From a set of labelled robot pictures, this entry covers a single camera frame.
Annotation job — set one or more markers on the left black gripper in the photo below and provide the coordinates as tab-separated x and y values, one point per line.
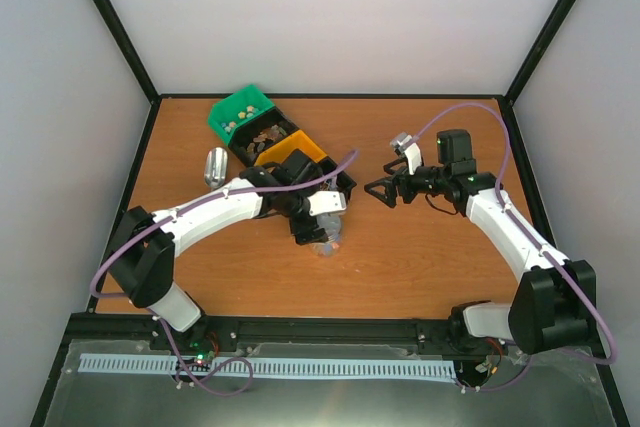
299	231

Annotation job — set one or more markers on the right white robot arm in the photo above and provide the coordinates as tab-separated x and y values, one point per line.
550	308

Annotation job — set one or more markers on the black popsicle candy bin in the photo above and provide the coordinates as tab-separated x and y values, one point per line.
258	133

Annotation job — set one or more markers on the green candy bin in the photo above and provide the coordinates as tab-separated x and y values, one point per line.
234	111

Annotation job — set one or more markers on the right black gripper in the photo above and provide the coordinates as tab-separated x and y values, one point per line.
391	186

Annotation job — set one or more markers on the round metal lid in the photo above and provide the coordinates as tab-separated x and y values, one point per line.
332	225

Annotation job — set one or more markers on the light blue cable duct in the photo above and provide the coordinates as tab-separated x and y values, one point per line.
274	368

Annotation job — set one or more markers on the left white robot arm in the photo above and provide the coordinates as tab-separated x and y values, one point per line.
145	246

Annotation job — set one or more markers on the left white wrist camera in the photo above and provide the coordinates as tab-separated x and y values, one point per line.
326	202

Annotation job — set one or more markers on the metal scoop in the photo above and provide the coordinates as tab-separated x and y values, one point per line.
215	169

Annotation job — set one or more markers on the clear plastic jar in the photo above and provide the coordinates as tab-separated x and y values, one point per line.
326	249

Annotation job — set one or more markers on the black lollipop bin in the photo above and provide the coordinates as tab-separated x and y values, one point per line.
342	182

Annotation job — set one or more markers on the yellow star candy bin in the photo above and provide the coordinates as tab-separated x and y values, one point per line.
297	140

